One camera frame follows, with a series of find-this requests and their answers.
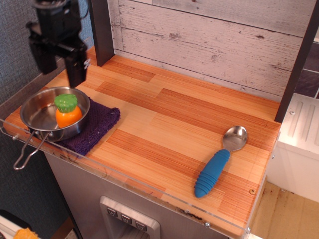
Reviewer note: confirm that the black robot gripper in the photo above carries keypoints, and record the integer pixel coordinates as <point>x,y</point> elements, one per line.
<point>59,24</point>

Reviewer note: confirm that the orange carrot-shaped shaker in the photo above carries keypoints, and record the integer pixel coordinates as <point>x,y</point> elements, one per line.
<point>67,112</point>

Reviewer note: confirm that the purple knitted cloth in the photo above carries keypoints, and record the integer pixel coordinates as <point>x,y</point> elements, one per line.
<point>100,119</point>

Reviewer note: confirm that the silver ice dispenser panel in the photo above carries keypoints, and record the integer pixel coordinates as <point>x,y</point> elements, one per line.
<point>123,222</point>

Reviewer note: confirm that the orange yellow object bottom left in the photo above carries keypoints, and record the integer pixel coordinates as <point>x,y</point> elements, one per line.
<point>25,234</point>

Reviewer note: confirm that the white toy sink unit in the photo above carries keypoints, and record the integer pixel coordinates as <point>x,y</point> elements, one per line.
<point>294,165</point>

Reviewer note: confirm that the stainless steel pot with handle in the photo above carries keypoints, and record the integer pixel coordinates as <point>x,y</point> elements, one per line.
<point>38,114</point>

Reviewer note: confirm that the dark left shelf post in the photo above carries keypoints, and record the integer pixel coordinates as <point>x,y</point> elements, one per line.
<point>101,28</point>

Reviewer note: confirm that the dark shelf post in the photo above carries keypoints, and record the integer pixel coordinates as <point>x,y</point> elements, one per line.
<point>101,28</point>
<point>299,63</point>

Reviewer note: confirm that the metal spoon with blue handle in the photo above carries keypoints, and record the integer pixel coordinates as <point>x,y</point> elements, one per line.
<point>234,139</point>

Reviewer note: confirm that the dark right shelf post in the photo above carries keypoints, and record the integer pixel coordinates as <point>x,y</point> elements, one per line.
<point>299,63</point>

